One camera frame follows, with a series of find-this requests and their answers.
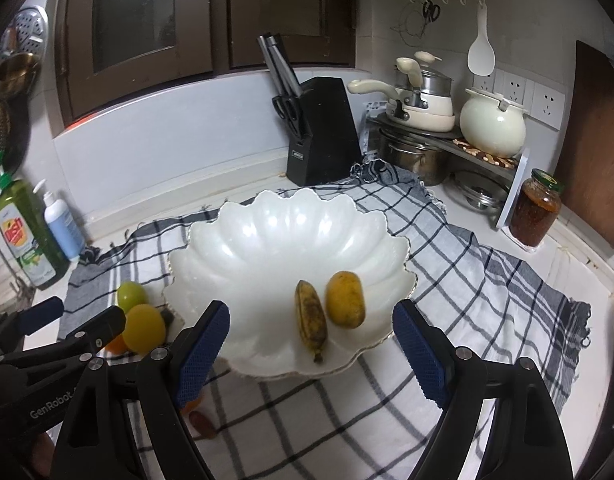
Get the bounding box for glass jar of red sauce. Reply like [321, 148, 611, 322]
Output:
[510, 168, 563, 249]

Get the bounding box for steel perforated colander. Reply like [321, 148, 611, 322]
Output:
[9, 6, 50, 56]

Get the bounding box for grey kitchen rack shelf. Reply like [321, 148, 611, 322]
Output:
[364, 112, 530, 231]

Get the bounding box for metal wire rack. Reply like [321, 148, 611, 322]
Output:
[0, 220, 35, 316]

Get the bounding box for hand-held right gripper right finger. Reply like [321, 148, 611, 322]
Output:
[392, 300, 574, 480]

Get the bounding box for steel handled knife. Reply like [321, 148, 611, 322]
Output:
[257, 35, 290, 98]
[268, 33, 304, 97]

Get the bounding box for brown cutting board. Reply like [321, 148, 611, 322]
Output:
[554, 40, 614, 256]

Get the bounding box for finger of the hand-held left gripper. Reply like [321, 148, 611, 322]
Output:
[0, 296, 65, 356]
[0, 305, 128, 376]

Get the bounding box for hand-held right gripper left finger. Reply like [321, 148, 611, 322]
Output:
[51, 300, 231, 480]

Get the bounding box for red date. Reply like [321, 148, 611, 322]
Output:
[189, 410, 219, 440]

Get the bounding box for white rice paddle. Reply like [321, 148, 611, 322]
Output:
[467, 5, 496, 76]

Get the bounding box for white and blue pump bottle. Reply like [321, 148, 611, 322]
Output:
[34, 179, 86, 262]

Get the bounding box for woven trivet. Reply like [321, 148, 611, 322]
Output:
[453, 136, 520, 168]

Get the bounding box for yellow lemon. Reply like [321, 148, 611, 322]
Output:
[122, 303, 167, 353]

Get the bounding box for green apple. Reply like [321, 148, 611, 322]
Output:
[117, 281, 150, 313]

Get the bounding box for white scalloped bowl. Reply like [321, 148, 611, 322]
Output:
[163, 187, 418, 380]

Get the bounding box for steel pot lid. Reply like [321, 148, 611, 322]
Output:
[454, 170, 510, 211]

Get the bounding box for steel pot with cream knob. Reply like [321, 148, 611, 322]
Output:
[394, 50, 454, 108]

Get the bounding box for green dish soap bottle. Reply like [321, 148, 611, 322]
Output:
[0, 172, 70, 288]

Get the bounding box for black knife block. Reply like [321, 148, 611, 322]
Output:
[286, 76, 362, 187]

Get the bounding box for dark wooden cabinet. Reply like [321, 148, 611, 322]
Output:
[54, 0, 358, 133]

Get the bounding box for spotted banana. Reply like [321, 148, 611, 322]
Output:
[294, 280, 329, 364]

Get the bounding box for large steel pot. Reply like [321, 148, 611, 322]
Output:
[378, 130, 450, 186]

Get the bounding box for black kitchen scissors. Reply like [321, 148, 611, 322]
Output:
[272, 94, 309, 139]

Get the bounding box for yellow mango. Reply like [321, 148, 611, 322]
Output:
[326, 271, 366, 329]

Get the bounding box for white ceramic pot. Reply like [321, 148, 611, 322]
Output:
[458, 87, 529, 158]

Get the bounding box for black and white checked cloth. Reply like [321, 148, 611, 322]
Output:
[57, 160, 593, 480]

